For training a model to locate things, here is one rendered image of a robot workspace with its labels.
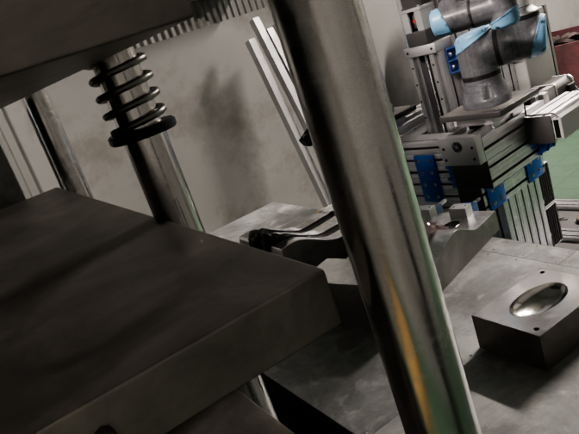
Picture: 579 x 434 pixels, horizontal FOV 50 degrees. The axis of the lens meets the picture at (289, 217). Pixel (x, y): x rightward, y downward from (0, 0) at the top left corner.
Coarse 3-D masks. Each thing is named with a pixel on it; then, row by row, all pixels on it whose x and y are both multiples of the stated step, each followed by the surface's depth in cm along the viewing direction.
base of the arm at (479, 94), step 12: (492, 72) 189; (468, 84) 193; (480, 84) 190; (492, 84) 189; (504, 84) 191; (468, 96) 194; (480, 96) 190; (492, 96) 190; (504, 96) 190; (468, 108) 195; (480, 108) 191
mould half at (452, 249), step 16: (464, 224) 160; (480, 224) 157; (496, 224) 163; (432, 240) 148; (448, 240) 145; (464, 240) 151; (480, 240) 156; (448, 256) 145; (464, 256) 150; (336, 272) 144; (352, 272) 141; (448, 272) 145; (336, 288) 139; (352, 288) 135; (336, 304) 141; (352, 304) 137; (352, 320) 140; (368, 320) 136
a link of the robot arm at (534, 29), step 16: (528, 0) 179; (528, 16) 178; (544, 16) 179; (496, 32) 185; (512, 32) 181; (528, 32) 180; (544, 32) 178; (512, 48) 183; (528, 48) 181; (544, 48) 182
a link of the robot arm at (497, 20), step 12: (480, 0) 159; (492, 0) 158; (504, 0) 156; (516, 0) 158; (480, 12) 159; (492, 12) 158; (504, 12) 157; (516, 12) 158; (480, 24) 162; (492, 24) 161; (504, 24) 158
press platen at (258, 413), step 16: (224, 400) 82; (240, 400) 81; (208, 416) 80; (224, 416) 79; (240, 416) 78; (256, 416) 77; (176, 432) 79; (192, 432) 78; (208, 432) 77; (224, 432) 76; (240, 432) 75; (256, 432) 74; (272, 432) 73; (288, 432) 72
